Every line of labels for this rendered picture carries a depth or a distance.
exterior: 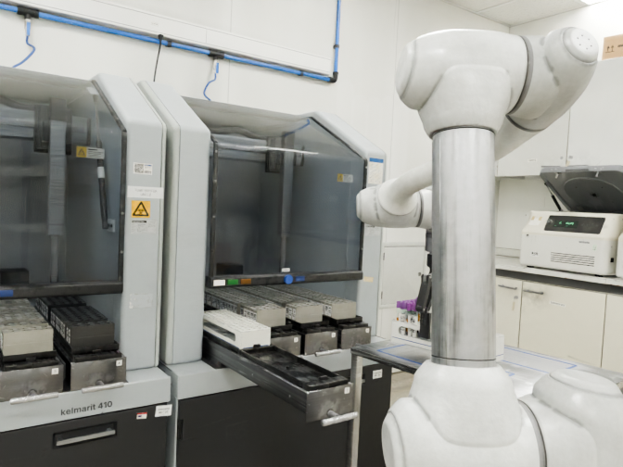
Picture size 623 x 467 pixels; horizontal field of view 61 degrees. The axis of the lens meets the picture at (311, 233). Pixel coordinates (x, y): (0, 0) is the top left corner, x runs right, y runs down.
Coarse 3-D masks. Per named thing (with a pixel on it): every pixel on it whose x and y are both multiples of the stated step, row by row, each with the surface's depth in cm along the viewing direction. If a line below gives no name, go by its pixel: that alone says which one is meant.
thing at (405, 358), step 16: (352, 352) 154; (368, 352) 150; (384, 352) 150; (400, 352) 151; (416, 352) 152; (512, 352) 157; (528, 352) 158; (352, 368) 155; (400, 368) 141; (416, 368) 137; (512, 368) 141; (528, 368) 142; (544, 368) 143; (560, 368) 143; (576, 368) 144; (592, 368) 145; (528, 384) 129; (352, 400) 155; (352, 432) 155; (352, 448) 155; (352, 464) 155
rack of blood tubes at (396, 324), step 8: (392, 320) 151; (392, 328) 151; (416, 328) 145; (400, 336) 149; (408, 336) 147; (416, 336) 147; (496, 336) 133; (408, 344) 147; (416, 344) 144; (424, 344) 143; (496, 344) 133; (496, 352) 133; (496, 360) 133
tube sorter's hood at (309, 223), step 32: (224, 128) 172; (256, 128) 183; (288, 128) 196; (320, 128) 210; (224, 160) 160; (256, 160) 166; (288, 160) 174; (320, 160) 181; (352, 160) 189; (224, 192) 161; (256, 192) 167; (288, 192) 174; (320, 192) 182; (352, 192) 190; (224, 224) 162; (256, 224) 168; (288, 224) 175; (320, 224) 183; (352, 224) 191; (224, 256) 162; (256, 256) 169; (288, 256) 176; (320, 256) 184; (352, 256) 192
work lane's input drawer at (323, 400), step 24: (216, 336) 160; (240, 360) 145; (264, 360) 143; (288, 360) 144; (264, 384) 134; (288, 384) 125; (312, 384) 122; (336, 384) 125; (312, 408) 120; (336, 408) 124
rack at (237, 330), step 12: (204, 312) 172; (216, 312) 173; (228, 312) 174; (204, 324) 171; (216, 324) 171; (228, 324) 157; (240, 324) 157; (252, 324) 158; (228, 336) 165; (240, 336) 149; (252, 336) 151; (264, 336) 153; (240, 348) 149
